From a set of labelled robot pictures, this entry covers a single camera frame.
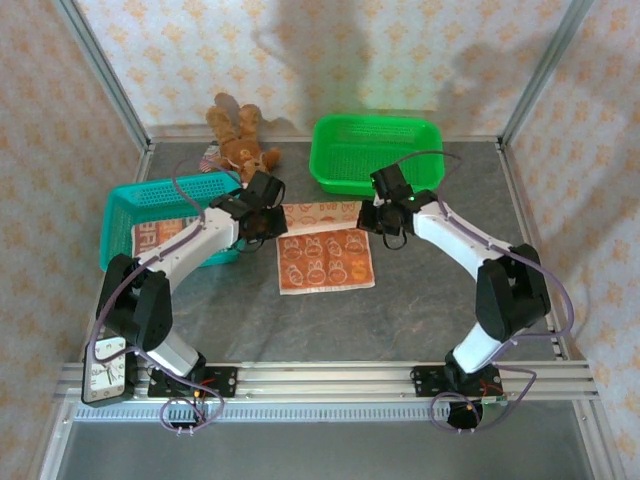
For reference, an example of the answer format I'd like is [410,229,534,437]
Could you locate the small red striped cloth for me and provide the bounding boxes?
[199,144,224,174]

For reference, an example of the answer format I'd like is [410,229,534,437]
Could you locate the teal plastic basket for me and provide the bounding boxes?
[99,169,246,271]

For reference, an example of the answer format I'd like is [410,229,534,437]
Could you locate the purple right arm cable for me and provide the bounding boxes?
[397,149,576,434]

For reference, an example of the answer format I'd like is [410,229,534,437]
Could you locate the slotted grey cable duct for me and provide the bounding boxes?
[74,402,581,424]

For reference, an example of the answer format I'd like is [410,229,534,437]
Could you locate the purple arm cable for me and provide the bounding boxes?
[92,159,244,434]
[397,149,576,434]

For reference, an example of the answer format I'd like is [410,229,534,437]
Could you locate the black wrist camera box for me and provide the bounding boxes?
[369,164,415,205]
[243,170,287,210]

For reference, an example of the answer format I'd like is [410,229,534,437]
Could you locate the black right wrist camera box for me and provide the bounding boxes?
[369,164,415,205]

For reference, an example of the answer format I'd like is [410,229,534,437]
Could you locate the green plastic basket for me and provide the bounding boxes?
[308,113,446,198]

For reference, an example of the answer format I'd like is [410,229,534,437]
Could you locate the orange towel with bunny print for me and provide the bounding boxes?
[276,199,377,296]

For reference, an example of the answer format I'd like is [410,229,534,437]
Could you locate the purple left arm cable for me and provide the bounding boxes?
[92,159,244,434]

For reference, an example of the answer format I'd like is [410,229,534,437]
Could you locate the aluminium frame post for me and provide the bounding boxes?
[498,0,600,146]
[52,0,152,151]

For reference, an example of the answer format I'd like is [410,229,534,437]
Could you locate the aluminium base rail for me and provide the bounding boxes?
[59,362,599,402]

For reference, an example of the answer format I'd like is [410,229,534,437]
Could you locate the orange and blue lettered towel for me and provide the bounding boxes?
[130,215,206,257]

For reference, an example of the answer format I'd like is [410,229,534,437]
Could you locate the white clock with black frame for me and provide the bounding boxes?
[81,335,139,406]

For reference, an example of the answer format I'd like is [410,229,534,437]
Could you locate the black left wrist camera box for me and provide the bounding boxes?
[243,170,287,210]

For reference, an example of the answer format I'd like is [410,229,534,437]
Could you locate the brown plush toy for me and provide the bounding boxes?
[205,92,282,185]

